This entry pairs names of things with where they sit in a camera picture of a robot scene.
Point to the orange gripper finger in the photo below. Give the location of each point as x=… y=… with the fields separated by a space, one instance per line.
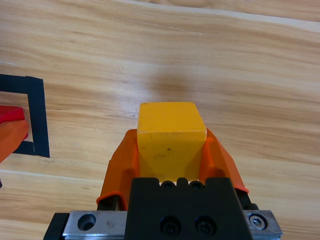
x=215 y=162
x=120 y=170
x=10 y=137

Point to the red cube block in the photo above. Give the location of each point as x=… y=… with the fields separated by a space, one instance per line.
x=12 y=113

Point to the black tape square outline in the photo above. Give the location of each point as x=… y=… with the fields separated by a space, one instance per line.
x=38 y=112

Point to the yellow cube block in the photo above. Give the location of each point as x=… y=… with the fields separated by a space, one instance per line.
x=170 y=125

